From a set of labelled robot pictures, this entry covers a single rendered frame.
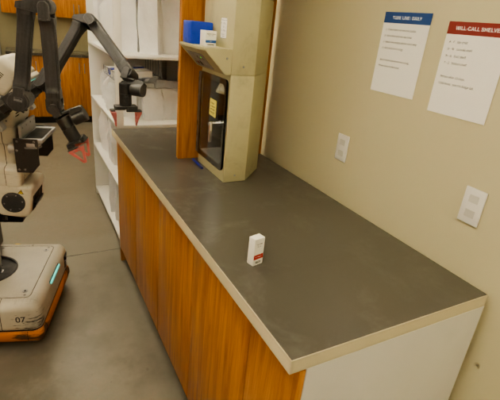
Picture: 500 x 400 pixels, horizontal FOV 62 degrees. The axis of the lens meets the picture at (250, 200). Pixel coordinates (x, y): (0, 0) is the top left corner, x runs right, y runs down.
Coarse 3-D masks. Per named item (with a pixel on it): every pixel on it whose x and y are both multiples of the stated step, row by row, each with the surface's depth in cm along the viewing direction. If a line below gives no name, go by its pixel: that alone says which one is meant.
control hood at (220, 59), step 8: (184, 48) 187; (192, 48) 175; (200, 48) 166; (208, 48) 161; (216, 48) 163; (224, 48) 166; (208, 56) 166; (216, 56) 164; (224, 56) 165; (216, 64) 166; (224, 64) 167; (224, 72) 168
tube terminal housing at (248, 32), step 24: (216, 0) 174; (240, 0) 160; (264, 0) 167; (216, 24) 177; (240, 24) 163; (264, 24) 174; (240, 48) 167; (264, 48) 181; (216, 72) 182; (240, 72) 171; (264, 72) 189; (240, 96) 175; (240, 120) 180; (240, 144) 185; (216, 168) 193; (240, 168) 190
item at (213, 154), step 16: (208, 80) 188; (224, 80) 173; (208, 96) 190; (224, 96) 175; (208, 112) 192; (224, 112) 176; (208, 128) 194; (224, 128) 178; (208, 144) 196; (208, 160) 198
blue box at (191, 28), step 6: (186, 24) 179; (192, 24) 174; (198, 24) 175; (204, 24) 176; (210, 24) 177; (186, 30) 179; (192, 30) 175; (198, 30) 176; (186, 36) 180; (192, 36) 176; (198, 36) 177; (192, 42) 177; (198, 42) 178
